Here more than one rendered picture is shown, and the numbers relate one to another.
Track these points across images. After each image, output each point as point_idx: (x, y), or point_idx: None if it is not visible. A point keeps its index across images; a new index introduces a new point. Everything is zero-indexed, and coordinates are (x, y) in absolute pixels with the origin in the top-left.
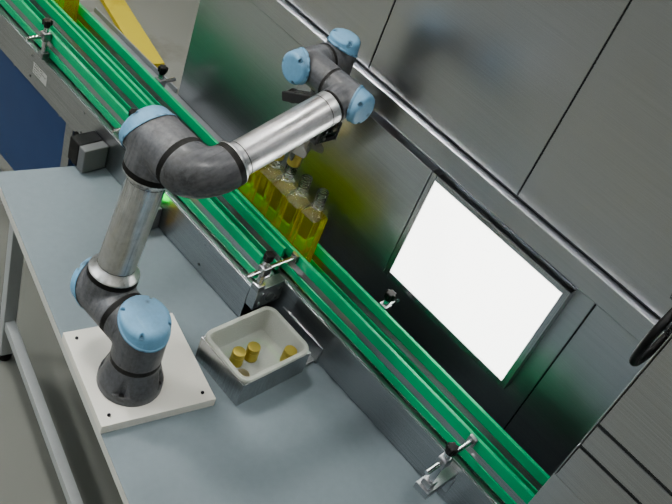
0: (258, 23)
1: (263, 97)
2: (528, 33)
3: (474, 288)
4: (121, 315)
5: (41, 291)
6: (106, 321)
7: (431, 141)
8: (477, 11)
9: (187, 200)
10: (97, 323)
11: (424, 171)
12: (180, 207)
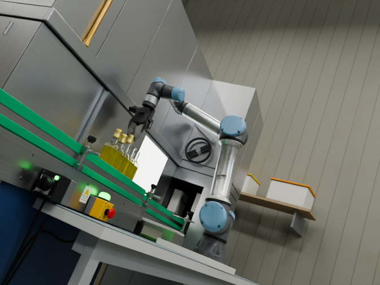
0: (74, 70)
1: (68, 116)
2: (169, 79)
3: (149, 170)
4: (233, 212)
5: (185, 259)
6: (230, 221)
7: None
8: (160, 71)
9: (112, 184)
10: (227, 228)
11: (143, 132)
12: (112, 190)
